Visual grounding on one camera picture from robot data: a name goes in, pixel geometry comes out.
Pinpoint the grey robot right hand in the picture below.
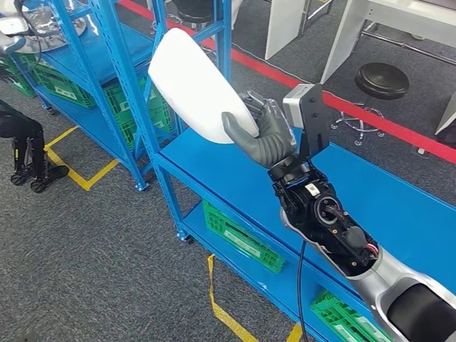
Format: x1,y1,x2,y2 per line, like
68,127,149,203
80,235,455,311
220,90,298,170

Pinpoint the white plastic shell part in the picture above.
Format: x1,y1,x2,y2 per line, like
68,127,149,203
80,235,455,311
147,27,260,145

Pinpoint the blue metal workbench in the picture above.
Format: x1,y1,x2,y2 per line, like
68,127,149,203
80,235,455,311
153,125,456,342

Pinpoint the blue metal shelf rack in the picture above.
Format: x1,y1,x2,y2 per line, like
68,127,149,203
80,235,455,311
0,0,233,191

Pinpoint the round silver metal part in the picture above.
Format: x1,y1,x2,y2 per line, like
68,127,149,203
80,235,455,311
14,2,87,53

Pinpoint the white desk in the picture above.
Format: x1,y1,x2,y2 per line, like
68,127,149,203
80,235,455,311
264,0,334,61
319,0,456,136

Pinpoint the person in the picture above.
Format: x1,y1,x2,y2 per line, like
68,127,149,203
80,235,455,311
231,0,244,29

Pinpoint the black round stool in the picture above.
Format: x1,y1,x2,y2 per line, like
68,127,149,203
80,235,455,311
330,61,411,146
149,0,217,48

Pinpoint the yellow floor tape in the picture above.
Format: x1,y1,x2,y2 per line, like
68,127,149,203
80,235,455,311
207,253,304,342
40,125,119,192

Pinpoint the black legged robot body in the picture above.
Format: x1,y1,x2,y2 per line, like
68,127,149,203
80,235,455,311
0,61,69,194

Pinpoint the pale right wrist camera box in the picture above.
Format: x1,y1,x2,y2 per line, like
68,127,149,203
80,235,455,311
282,85,307,130

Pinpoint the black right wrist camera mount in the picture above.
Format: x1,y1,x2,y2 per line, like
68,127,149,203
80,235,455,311
300,83,331,164

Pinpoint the black hanging arm cable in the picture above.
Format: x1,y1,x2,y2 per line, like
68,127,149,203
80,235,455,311
296,240,309,342

